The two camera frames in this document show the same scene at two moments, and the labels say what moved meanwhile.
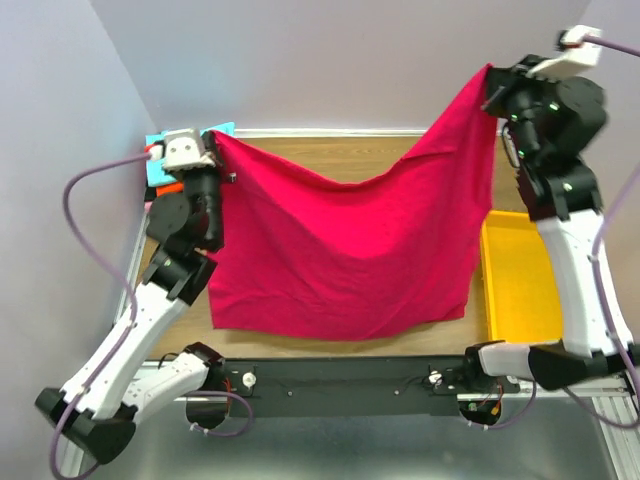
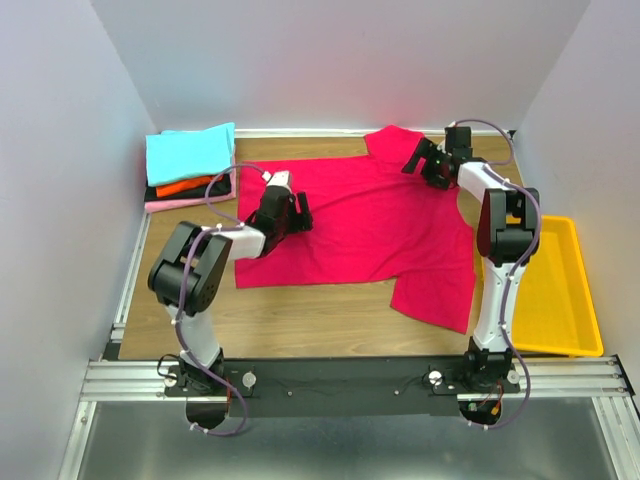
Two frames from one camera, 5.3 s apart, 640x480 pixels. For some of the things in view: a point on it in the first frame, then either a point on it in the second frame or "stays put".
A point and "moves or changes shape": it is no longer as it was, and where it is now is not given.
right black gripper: x=500 y=87 → x=426 y=160
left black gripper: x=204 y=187 → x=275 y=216
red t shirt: x=311 y=258 moves or changes shape
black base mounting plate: x=393 y=386 stays put
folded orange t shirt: x=169 y=189 stays put
